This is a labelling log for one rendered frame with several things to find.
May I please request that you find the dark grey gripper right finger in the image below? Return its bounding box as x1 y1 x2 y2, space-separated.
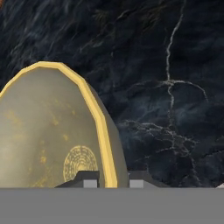
128 171 172 189

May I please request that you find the grey bowl with yellow rim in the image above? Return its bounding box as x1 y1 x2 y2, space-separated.
0 60 130 189

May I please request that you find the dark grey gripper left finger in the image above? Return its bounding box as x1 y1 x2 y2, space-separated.
54 170 101 189

